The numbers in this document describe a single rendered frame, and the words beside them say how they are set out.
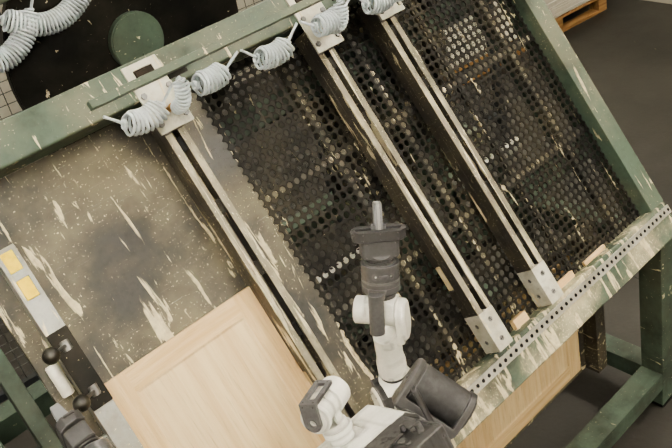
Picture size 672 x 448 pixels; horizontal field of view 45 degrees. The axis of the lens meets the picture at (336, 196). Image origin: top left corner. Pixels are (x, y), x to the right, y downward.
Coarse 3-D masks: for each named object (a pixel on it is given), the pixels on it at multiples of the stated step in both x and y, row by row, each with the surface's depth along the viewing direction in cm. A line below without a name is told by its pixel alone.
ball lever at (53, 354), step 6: (60, 342) 183; (66, 342) 183; (48, 348) 173; (54, 348) 173; (60, 348) 179; (66, 348) 183; (42, 354) 173; (48, 354) 172; (54, 354) 172; (60, 354) 174; (48, 360) 172; (54, 360) 172
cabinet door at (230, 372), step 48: (192, 336) 201; (240, 336) 207; (144, 384) 193; (192, 384) 198; (240, 384) 204; (288, 384) 209; (144, 432) 190; (192, 432) 196; (240, 432) 201; (288, 432) 206
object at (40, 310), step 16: (16, 256) 185; (16, 272) 184; (16, 288) 183; (32, 304) 184; (48, 304) 185; (32, 320) 186; (48, 320) 185; (64, 368) 185; (112, 400) 187; (96, 416) 184; (112, 416) 186; (112, 432) 185; (128, 432) 187
